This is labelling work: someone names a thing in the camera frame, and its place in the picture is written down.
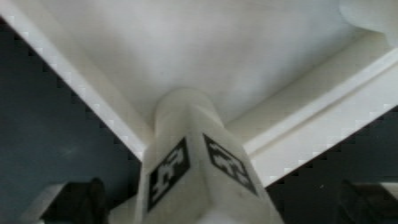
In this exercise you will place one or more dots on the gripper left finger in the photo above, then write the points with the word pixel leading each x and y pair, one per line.
pixel 70 204

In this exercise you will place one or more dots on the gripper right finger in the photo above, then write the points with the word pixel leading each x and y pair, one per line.
pixel 369 203

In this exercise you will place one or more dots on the white table leg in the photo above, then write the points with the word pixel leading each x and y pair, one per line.
pixel 373 14
pixel 200 185

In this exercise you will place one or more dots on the white square table top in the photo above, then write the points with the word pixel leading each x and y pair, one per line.
pixel 269 53

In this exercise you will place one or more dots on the white U-shaped obstacle fence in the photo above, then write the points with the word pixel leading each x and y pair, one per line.
pixel 328 128

